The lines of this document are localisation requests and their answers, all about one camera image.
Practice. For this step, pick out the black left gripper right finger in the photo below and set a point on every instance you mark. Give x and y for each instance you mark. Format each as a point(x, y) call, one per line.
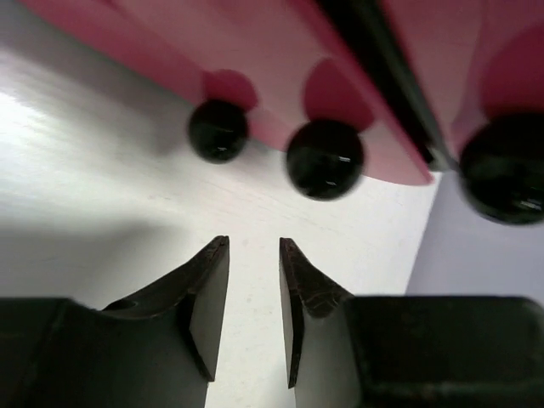
point(344, 350)

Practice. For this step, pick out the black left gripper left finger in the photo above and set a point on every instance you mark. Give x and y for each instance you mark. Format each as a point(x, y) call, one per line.
point(157, 347)

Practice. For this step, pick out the pink drawer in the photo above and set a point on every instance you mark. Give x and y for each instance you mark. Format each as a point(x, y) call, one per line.
point(277, 72)
point(479, 65)
point(149, 47)

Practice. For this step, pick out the pink bottom drawer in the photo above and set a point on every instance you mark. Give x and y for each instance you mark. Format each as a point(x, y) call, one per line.
point(149, 47)

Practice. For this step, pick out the pink top drawer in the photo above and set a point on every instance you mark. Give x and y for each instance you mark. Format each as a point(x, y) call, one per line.
point(479, 65)

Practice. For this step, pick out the black drawer cabinet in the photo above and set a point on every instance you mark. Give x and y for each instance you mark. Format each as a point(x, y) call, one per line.
point(366, 30)

